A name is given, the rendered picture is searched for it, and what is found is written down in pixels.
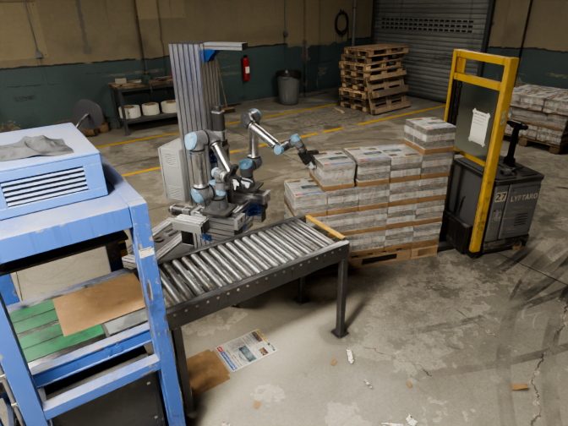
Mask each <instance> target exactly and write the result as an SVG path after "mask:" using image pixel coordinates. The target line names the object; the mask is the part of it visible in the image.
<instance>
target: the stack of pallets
mask: <svg viewBox="0 0 568 426"><path fill-rule="evenodd" d="M397 48H401V51H400V52H398V51H397ZM408 48H409V46H402V45H393V44H384V43H382V44H373V45H364V46H348V47H344V54H341V61H340V62H339V68H340V69H341V82H342V87H341V88H339V101H340V103H341V105H340V107H349V106H351V108H350V109H353V110H357V109H361V108H362V109H363V112H370V110H369V108H370V106H369V99H368V94H367V93H368V91H367V84H366V82H365V77H369V76H372V75H376V74H386V73H391V72H394V71H391V70H392V69H393V68H395V69H396V71H402V69H403V66H401V60H402V59H404V58H403V56H404V53H406V52H408ZM352 50H353V51H354V52H352ZM392 55H396V58H392ZM349 57H351V59H348V58H349ZM389 62H394V63H393V65H391V64H389ZM347 64H348V65H349V66H347ZM347 71H349V72H350V73H348V72H347ZM349 78H350V79H349Z"/></svg>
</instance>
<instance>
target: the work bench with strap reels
mask: <svg viewBox="0 0 568 426"><path fill-rule="evenodd" d="M171 74H172V71H171ZM158 78H163V79H167V81H165V80H164V81H158V80H160V79H157V80H155V79H152V80H151V84H150V85H151V89H155V88H161V87H168V86H174V85H173V78H172V76H166V77H158ZM140 82H141V79H136V80H128V81H127V83H124V84H116V82H112V83H107V85H109V86H110V91H111V96H112V104H113V108H114V112H115V118H116V122H117V129H120V122H122V123H124V127H125V133H126V134H125V135H126V136H129V135H130V134H129V132H128V124H131V123H141V122H146V121H151V120H156V119H163V118H168V117H177V116H178V112H177V105H176V100H169V101H163V102H161V109H159V104H158V103H155V102H150V103H145V104H142V112H141V111H140V108H139V105H127V106H125V105H124V104H123V96H122V92H127V91H135V90H148V89H150V85H142V84H140ZM119 85H123V86H121V87H119ZM113 90H115V91H117V92H118V95H119V100H120V105H121V106H120V107H119V108H118V110H119V115H118V114H117V105H116V101H115V96H114V91H113ZM119 121H120V122H119Z"/></svg>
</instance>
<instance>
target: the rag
mask: <svg viewBox="0 0 568 426"><path fill-rule="evenodd" d="M71 153H74V150H73V149H72V148H70V147H69V146H67V145H65V143H64V141H63V139H50V138H47V137H46V136H45V135H40V136H35V137H32V138H31V137H28V136H25V137H23V139H21V140H20V141H18V142H16V143H12V144H9V145H0V161H9V160H18V159H23V158H27V157H30V156H38V155H42V156H60V155H66V154H71Z"/></svg>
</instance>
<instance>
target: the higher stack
mask: <svg viewBox="0 0 568 426"><path fill-rule="evenodd" d="M404 129H405V131H404V138H403V139H406V140H407V141H409V142H411V143H413V144H415V145H417V146H418V147H420V148H422V149H424V150H430V149H439V148H446V147H453V145H455V133H456V126H454V125H452V124H450V123H446V122H445V121H442V120H440V119H438V118H436V117H421V118H412V119H406V125H405V128H404ZM404 145H405V146H407V147H409V148H410V149H412V150H414V149H413V148H412V147H410V146H408V145H406V144H404ZM414 151H416V152H417V153H418V154H420V155H421V156H423V158H422V164H421V165H422V166H421V170H420V171H421V172H420V174H421V176H422V175H425V174H432V173H440V172H449V171H450V167H451V159H452V158H451V157H452V152H450V151H449V152H442V153H434V154H427V155H424V154H422V153H420V152H419V151H417V150H414ZM447 180H448V177H447V176H446V177H434V178H427V179H420V180H419V186H418V199H422V198H428V197H434V196H441V195H446V191H447V184H448V182H447ZM444 203H445V200H444V199H441V200H434V201H428V202H422V203H416V204H417V209H416V213H415V214H416V216H415V221H421V220H428V219H434V218H440V217H442V216H443V210H444ZM441 226H442V222H441V221H437V222H431V223H426V224H420V225H414V226H413V235H412V242H413V243H416V242H421V241H427V240H432V239H437V238H439V237H440V228H441ZM437 248H438V243H429V244H424V245H418V246H413V247H411V256H410V259H417V258H422V257H428V256H433V255H437Z"/></svg>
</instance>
